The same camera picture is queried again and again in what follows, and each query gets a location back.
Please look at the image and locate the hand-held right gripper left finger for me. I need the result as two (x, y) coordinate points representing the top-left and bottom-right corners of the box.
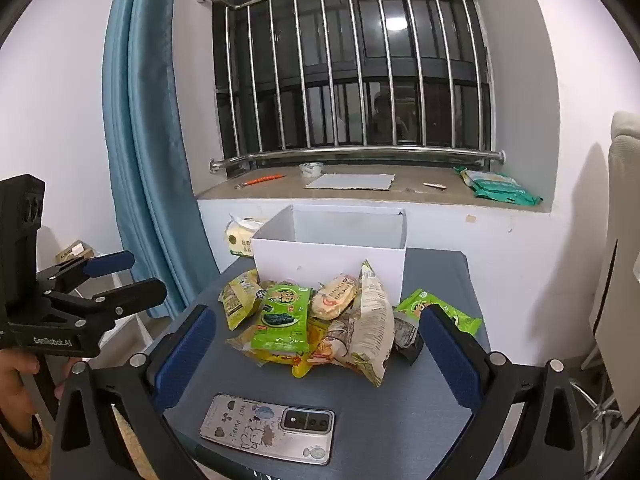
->
(50, 305), (218, 480)

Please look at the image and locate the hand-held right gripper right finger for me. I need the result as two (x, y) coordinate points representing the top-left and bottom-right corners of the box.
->
(420, 304), (586, 480)

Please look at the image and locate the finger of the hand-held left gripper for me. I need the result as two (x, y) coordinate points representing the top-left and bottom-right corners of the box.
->
(46, 278), (167, 334)
(36, 251), (136, 294)

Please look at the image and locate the yellow green snack packet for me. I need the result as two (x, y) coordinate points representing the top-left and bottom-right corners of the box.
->
(218, 269), (264, 331)

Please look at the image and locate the plain yellow snack packet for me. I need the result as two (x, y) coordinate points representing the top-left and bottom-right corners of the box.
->
(292, 320), (331, 379)

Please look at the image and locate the white cardboard box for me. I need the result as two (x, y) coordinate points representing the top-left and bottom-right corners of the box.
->
(249, 204), (409, 307)

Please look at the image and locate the person's left forearm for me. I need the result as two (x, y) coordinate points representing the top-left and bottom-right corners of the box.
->
(0, 410), (54, 480)

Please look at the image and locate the person's left hand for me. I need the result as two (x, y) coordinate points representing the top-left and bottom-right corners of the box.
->
(0, 353), (41, 415)

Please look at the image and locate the small brown cardboard box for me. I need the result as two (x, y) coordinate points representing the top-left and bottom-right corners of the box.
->
(54, 241), (101, 264)

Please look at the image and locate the dark grey snack packet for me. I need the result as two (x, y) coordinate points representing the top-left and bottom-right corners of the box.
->
(392, 310), (425, 366)

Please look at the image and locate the yellow cartoon snack packet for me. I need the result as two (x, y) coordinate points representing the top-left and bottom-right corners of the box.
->
(226, 332), (301, 369)

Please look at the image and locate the tall white snack packet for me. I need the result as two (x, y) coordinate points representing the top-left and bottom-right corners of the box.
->
(345, 260), (396, 388)

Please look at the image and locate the bright green seaweed packet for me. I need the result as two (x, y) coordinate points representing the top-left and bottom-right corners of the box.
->
(250, 283), (314, 355)

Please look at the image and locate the phone with cartoon case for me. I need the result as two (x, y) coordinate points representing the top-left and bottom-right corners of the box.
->
(199, 393), (336, 466)

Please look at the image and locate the blue curtain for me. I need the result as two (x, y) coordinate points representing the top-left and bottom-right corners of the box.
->
(102, 0), (221, 319)

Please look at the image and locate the yellow tissue pack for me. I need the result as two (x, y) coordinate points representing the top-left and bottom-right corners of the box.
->
(223, 215), (271, 259)

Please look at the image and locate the pink cream cracker packet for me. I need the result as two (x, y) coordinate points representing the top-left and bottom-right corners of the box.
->
(310, 272), (362, 321)

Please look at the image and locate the green plastic packet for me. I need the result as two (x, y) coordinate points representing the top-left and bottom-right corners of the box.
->
(452, 165), (543, 207)

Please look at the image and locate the grey cardboard sheet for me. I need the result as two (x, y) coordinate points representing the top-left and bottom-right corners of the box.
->
(305, 173), (396, 192)

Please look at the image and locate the white chair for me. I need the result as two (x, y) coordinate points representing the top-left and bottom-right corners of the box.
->
(565, 110), (640, 442)

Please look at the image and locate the stainless steel window guard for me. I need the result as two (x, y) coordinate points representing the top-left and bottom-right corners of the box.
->
(196, 0), (507, 174)

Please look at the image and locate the dark window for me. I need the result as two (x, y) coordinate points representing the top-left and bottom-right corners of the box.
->
(212, 0), (496, 162)

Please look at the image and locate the orange handled tool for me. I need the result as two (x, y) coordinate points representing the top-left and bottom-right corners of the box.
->
(235, 174), (287, 190)

